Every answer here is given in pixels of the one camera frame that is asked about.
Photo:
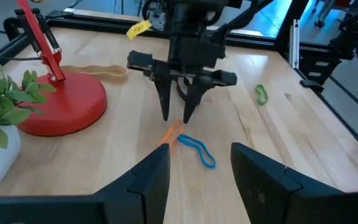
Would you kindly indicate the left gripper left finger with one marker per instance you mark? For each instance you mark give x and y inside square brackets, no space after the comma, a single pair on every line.
[148,193]

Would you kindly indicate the small blue rubber band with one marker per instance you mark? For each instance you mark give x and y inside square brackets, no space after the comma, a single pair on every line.
[180,140]

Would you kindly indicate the yellow tag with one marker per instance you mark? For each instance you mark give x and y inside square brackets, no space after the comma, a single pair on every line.
[138,28]

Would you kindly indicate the green rubber band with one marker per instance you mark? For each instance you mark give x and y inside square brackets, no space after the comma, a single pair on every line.
[261,104]

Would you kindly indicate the red desk lamp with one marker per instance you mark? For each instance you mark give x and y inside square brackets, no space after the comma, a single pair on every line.
[73,102]

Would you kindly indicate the tan rubber band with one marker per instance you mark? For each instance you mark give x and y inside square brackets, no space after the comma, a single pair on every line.
[125,74]

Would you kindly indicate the silver metal bracket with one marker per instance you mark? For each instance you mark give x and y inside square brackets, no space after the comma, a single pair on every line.
[294,43]

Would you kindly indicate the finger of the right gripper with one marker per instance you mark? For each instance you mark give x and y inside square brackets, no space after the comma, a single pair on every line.
[194,96]
[164,93]

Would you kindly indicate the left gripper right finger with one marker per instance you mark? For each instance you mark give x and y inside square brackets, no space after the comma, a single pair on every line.
[259,186]

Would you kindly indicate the orange rubber band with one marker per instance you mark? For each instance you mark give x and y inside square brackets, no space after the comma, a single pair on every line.
[181,124]

